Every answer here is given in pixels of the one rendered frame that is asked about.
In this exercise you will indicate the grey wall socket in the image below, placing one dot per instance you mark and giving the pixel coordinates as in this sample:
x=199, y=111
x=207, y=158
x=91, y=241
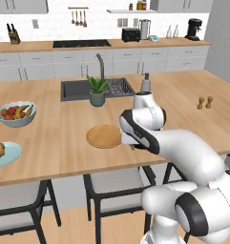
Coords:
x=122, y=22
x=35, y=24
x=135, y=22

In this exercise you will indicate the clear glass bottle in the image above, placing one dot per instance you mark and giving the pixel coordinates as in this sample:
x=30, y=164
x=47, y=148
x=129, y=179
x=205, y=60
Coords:
x=169, y=32
x=176, y=31

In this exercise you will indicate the tall grey cabinet panel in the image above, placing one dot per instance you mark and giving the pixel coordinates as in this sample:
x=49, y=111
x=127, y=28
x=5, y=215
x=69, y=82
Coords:
x=223, y=41

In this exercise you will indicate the grey sink tap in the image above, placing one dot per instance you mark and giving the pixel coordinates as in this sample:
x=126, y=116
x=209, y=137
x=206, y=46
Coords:
x=101, y=65

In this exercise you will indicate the black coffee machine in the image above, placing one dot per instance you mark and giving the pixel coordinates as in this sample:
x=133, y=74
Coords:
x=193, y=29

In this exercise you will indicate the black hob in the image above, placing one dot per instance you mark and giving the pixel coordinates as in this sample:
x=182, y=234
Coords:
x=81, y=43

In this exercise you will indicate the small dark jar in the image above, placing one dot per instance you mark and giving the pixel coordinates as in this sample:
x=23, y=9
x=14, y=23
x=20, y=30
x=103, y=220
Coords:
x=130, y=6

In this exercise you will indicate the black toaster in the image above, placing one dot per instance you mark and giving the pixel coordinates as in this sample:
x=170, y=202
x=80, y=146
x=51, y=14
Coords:
x=130, y=35

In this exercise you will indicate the green plant in grey pot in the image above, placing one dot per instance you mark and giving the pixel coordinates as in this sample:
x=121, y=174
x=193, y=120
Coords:
x=97, y=92

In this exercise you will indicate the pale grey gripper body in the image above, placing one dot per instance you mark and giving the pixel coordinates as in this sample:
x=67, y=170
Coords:
x=127, y=139

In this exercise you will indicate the yellow banana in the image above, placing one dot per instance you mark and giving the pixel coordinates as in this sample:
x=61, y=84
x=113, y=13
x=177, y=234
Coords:
x=30, y=110
x=19, y=111

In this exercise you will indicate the wooden utensil rail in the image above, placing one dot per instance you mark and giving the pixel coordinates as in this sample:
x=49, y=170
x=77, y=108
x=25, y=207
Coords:
x=78, y=8

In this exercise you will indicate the light blue plate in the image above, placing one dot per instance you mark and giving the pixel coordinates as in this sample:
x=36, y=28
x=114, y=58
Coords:
x=12, y=153

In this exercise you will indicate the small teal kitchen scale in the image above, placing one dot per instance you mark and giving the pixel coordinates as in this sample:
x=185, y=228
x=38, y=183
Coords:
x=153, y=38

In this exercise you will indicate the black dish rack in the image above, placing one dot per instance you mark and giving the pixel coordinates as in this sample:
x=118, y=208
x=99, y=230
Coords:
x=121, y=87

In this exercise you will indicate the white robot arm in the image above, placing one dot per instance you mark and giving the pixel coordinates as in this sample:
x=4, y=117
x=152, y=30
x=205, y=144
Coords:
x=186, y=149

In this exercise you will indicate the dark grey sink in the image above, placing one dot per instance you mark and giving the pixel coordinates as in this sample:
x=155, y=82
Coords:
x=75, y=89

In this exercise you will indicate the wooden shaker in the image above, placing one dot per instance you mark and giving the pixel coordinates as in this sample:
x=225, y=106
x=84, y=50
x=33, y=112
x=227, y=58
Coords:
x=209, y=102
x=200, y=103

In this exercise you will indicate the silver kettle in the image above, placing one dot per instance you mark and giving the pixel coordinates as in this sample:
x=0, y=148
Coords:
x=144, y=29

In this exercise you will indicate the grey soap dispenser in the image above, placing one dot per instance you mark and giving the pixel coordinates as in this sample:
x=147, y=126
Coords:
x=146, y=84

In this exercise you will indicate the grey wall cupboard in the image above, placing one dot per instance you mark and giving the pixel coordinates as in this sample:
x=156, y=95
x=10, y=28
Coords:
x=183, y=5
x=19, y=5

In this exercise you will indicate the wooden knife block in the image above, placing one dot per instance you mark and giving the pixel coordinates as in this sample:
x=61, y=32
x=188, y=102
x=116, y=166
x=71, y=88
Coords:
x=14, y=35

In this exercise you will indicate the hanging wooden utensil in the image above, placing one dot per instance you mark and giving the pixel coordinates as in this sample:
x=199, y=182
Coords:
x=73, y=17
x=84, y=19
x=77, y=18

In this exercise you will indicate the pale blue fruit bowl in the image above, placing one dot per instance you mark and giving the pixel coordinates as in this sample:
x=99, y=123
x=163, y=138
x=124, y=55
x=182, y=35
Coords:
x=15, y=122

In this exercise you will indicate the grey lower cupboard run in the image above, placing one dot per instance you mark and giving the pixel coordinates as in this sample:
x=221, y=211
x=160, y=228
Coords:
x=65, y=63

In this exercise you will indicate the round wooden plate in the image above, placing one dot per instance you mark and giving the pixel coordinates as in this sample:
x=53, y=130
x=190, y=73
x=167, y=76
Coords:
x=103, y=136

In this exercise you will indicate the white wall shelf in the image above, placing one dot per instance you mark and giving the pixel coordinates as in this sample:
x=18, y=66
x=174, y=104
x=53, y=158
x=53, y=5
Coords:
x=131, y=11

